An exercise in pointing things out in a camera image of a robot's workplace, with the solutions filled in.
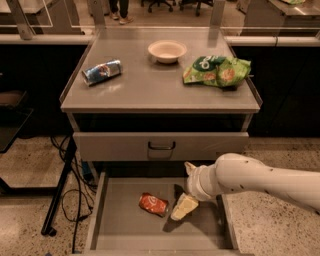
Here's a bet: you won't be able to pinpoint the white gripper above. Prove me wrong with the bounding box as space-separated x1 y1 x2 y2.
170 162 221 221

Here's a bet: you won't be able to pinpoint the red coke can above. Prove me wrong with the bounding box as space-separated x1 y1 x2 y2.
139 193 169 217

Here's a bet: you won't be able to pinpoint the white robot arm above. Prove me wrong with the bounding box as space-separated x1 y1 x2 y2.
171 153 320 221

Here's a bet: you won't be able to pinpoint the open middle drawer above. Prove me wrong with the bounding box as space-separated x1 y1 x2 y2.
85 173 240 256

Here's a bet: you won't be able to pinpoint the closed top drawer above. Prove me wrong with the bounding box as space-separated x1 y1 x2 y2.
73 132 249 161

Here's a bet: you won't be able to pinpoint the blue pepsi can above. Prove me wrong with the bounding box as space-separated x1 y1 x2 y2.
82 59 122 86

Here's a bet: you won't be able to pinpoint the grey metal cabinet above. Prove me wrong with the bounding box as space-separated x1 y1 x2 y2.
61 27 261 177

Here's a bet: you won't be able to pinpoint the green chip bag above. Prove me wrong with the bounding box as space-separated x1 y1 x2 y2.
183 55 251 88

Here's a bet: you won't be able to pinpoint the white paper bowl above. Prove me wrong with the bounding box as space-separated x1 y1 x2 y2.
148 40 187 64

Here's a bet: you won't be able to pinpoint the black stand leg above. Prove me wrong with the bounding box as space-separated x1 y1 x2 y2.
41 138 76 236

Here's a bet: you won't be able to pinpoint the black office chair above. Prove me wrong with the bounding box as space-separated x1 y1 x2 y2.
139 0 177 13

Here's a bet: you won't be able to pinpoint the dark side table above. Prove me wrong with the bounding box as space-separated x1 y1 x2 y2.
0 90 33 153

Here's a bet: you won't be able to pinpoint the person legs in background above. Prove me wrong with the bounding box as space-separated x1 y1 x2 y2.
109 0 134 25

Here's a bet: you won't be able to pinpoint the black drawer handle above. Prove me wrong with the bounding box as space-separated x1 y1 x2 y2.
148 141 176 151

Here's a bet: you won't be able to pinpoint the black floor cables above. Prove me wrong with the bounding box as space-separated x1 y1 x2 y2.
49 134 98 254

